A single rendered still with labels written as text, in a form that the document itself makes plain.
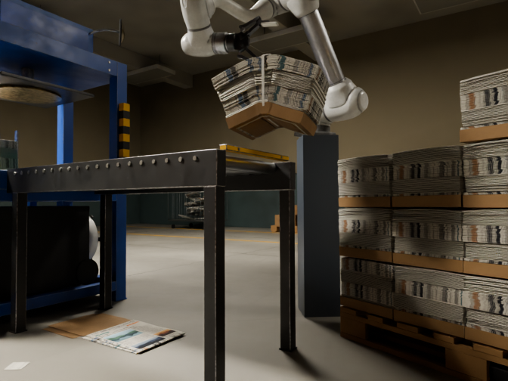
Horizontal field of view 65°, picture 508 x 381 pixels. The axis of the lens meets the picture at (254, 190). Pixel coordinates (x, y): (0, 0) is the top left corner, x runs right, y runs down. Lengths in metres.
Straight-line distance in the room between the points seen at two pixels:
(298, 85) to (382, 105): 7.38
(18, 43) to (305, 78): 1.59
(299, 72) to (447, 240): 0.82
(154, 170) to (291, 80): 0.60
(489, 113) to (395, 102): 7.27
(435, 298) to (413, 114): 7.18
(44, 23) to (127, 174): 1.41
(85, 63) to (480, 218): 2.24
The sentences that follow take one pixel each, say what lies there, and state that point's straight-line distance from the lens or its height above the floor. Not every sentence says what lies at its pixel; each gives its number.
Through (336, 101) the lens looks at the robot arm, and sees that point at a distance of 2.18.
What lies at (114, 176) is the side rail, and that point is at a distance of 1.64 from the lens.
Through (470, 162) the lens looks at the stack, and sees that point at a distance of 1.59.
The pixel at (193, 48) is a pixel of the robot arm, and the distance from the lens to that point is 1.84.
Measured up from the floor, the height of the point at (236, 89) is 1.06.
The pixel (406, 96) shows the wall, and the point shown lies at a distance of 8.80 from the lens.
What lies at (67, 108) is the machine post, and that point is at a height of 1.33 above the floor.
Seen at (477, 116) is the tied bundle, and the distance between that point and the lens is 1.59.
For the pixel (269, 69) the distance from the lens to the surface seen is 1.58.
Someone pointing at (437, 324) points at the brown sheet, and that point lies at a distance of 1.70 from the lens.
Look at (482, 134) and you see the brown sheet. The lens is 1.58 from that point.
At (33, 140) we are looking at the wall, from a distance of 10.98.
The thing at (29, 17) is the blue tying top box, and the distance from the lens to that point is 2.75.
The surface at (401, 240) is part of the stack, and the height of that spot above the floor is 0.47.
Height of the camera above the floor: 0.63
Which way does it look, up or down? 2 degrees up
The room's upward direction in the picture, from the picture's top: straight up
